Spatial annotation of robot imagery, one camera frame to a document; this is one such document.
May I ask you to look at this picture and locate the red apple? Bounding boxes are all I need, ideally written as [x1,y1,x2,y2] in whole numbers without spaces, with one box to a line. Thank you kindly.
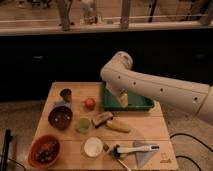
[84,98,96,110]

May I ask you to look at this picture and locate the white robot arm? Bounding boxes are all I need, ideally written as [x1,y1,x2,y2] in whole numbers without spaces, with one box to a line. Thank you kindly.
[100,51,213,126]

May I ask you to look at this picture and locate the small green cup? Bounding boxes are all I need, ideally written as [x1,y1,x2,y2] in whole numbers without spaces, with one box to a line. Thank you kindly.
[76,118,90,133]

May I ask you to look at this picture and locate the dark metal cup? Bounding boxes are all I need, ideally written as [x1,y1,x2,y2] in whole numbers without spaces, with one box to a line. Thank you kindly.
[60,88,72,102]

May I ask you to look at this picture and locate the green plastic tray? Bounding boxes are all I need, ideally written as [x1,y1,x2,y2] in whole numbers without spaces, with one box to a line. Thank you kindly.
[101,83,155,111]

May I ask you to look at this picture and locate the brown white sponge block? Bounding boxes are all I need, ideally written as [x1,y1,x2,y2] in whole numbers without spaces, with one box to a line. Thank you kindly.
[92,112,113,128]

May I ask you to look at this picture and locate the grey cloth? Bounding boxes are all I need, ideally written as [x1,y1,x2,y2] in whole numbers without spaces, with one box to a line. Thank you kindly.
[133,141,159,169]

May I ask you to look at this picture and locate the dark brown bowl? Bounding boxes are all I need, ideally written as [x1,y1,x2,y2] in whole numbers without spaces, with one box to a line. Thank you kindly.
[48,106,72,130]

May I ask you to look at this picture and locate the metal fork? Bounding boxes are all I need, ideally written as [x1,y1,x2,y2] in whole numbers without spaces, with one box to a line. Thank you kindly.
[102,143,132,171]

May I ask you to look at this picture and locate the orange bowl with food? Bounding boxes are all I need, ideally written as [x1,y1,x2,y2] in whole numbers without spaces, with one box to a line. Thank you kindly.
[28,135,60,169]

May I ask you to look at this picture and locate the black stand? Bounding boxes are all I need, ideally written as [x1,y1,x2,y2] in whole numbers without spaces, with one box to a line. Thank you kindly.
[0,129,13,171]

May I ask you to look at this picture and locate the black cable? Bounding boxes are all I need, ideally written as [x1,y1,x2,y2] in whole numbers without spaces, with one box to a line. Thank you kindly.
[169,132,213,171]

